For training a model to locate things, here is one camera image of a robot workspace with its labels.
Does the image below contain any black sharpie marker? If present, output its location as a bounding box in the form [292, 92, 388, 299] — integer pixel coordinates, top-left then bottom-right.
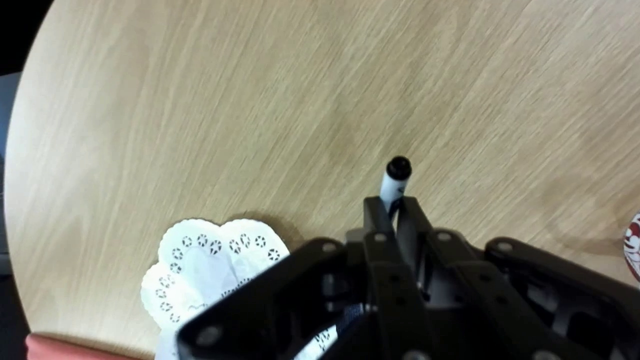
[378, 156, 412, 220]

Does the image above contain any orange cloth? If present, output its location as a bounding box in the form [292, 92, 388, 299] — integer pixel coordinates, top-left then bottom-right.
[26, 334, 133, 360]

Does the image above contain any white paper doily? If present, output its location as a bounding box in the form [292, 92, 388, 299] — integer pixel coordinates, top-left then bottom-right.
[140, 216, 292, 360]

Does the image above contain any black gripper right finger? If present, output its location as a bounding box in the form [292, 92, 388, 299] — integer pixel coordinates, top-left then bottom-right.
[396, 198, 640, 360]

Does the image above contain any red white mug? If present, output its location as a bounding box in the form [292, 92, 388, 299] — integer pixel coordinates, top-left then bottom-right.
[622, 213, 640, 281]

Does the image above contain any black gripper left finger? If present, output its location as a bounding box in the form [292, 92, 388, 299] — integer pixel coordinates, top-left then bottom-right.
[178, 198, 429, 360]

